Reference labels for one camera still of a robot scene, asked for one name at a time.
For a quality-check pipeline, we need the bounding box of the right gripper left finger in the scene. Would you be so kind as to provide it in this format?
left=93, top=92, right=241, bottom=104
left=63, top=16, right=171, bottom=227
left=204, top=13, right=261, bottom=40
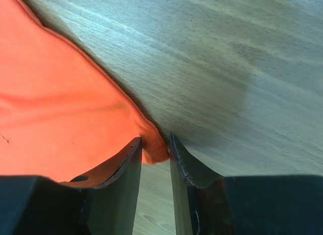
left=60, top=137, right=142, bottom=234

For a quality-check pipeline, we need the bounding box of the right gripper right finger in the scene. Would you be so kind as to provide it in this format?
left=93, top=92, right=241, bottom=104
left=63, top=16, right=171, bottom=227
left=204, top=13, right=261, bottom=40
left=170, top=133, right=234, bottom=234

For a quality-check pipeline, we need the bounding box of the orange t shirt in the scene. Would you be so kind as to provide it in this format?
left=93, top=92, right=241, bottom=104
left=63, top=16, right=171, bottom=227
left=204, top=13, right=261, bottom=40
left=1, top=0, right=169, bottom=181

